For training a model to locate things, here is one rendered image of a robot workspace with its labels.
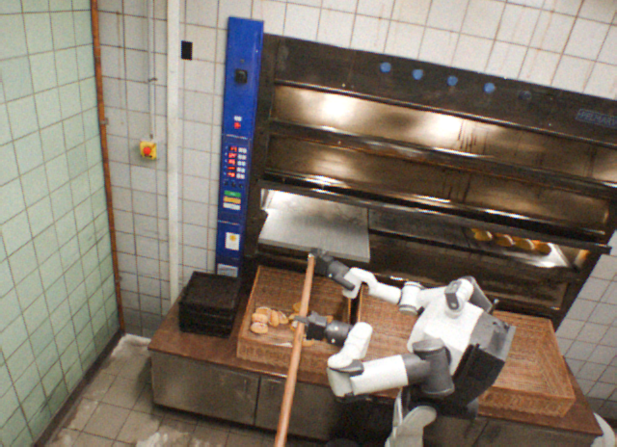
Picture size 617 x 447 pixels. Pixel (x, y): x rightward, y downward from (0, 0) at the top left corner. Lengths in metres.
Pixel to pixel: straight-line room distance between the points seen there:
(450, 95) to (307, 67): 0.68
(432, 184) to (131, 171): 1.62
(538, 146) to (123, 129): 2.10
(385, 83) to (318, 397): 1.61
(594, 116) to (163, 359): 2.44
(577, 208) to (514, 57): 0.87
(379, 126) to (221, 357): 1.41
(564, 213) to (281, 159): 1.48
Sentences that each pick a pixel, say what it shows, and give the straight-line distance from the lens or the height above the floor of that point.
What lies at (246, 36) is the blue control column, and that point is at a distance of 2.01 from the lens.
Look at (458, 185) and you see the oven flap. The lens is 2.20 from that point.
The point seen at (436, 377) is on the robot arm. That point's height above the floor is 1.37.
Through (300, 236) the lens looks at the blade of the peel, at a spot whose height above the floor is 1.18.
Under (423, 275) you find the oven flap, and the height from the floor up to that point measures 0.99.
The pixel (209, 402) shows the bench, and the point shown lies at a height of 0.23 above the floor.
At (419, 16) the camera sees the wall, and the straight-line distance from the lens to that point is 1.98.
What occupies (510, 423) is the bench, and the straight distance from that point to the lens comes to 2.54.
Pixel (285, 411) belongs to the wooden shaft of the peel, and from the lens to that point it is 1.32.
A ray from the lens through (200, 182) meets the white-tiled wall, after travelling 2.31.
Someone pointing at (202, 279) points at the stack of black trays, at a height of 0.78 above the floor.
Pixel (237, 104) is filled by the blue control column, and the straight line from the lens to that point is 2.07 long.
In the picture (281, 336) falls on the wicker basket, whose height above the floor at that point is 0.59.
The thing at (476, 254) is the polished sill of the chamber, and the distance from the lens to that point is 2.42.
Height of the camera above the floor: 2.29
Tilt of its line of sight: 29 degrees down
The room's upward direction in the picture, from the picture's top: 10 degrees clockwise
